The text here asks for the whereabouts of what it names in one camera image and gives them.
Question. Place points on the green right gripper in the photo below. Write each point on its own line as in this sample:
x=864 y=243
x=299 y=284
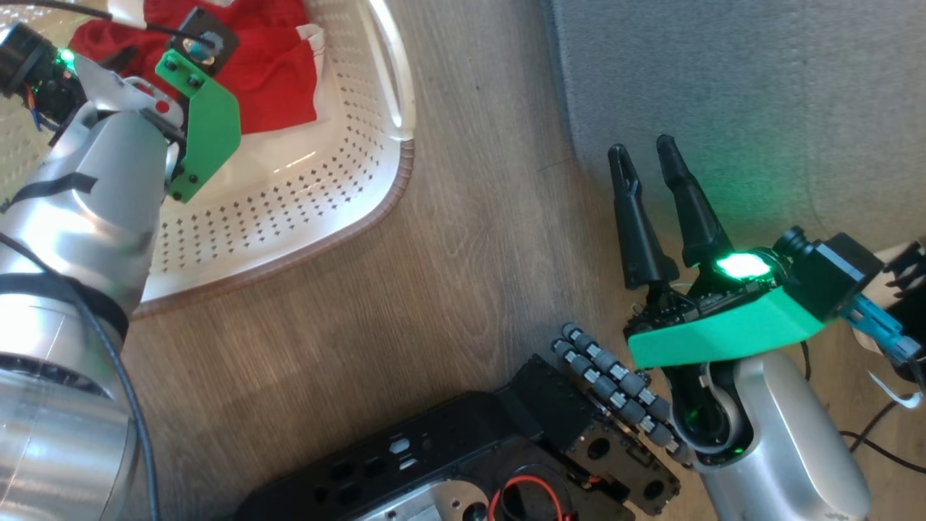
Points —
x=723 y=333

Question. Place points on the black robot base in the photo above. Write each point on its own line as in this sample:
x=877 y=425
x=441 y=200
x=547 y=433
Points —
x=463 y=449

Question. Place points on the grey fabric sofa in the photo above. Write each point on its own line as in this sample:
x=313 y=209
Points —
x=723 y=72

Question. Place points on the white plastic laundry basket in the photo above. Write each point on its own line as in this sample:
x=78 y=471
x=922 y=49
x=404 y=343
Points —
x=304 y=181

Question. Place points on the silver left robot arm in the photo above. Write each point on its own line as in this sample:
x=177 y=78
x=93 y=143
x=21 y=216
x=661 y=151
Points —
x=79 y=231

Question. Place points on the red and white cloth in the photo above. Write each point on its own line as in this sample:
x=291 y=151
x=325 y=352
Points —
x=268 y=72

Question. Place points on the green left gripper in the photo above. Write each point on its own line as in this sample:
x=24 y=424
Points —
x=213 y=123

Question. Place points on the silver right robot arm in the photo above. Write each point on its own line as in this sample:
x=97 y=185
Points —
x=788 y=434

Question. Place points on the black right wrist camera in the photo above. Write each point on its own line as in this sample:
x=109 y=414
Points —
x=832 y=275

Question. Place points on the roller wheel of base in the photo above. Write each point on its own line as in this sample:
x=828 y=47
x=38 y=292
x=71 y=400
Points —
x=615 y=383

